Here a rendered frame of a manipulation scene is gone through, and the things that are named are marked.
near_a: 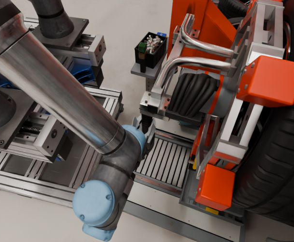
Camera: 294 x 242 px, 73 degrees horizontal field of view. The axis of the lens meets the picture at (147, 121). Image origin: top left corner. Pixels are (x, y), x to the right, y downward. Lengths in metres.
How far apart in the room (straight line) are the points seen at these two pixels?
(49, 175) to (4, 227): 0.45
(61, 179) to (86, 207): 0.93
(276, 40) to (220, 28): 0.63
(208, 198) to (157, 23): 2.32
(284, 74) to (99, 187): 0.38
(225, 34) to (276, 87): 0.78
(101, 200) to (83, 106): 0.17
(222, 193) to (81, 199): 0.33
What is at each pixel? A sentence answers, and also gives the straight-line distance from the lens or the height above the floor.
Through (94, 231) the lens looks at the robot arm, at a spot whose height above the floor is 0.89.
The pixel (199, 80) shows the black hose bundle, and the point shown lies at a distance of 0.48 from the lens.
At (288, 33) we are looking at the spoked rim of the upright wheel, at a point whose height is 1.10.
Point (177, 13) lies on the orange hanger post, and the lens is 1.11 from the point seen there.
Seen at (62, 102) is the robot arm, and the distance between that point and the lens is 0.35.
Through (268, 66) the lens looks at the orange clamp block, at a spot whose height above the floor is 1.15.
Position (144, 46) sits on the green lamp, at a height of 0.66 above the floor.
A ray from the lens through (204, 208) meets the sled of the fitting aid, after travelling 1.30.
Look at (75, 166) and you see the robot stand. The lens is 1.32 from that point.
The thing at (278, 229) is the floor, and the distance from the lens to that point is 1.61.
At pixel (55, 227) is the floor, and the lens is 1.50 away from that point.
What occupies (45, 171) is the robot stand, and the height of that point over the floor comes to 0.21.
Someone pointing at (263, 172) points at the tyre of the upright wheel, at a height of 0.99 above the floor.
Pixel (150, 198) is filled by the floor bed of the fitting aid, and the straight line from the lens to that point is 1.33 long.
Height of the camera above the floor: 1.39
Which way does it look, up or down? 58 degrees down
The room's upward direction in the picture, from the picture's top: straight up
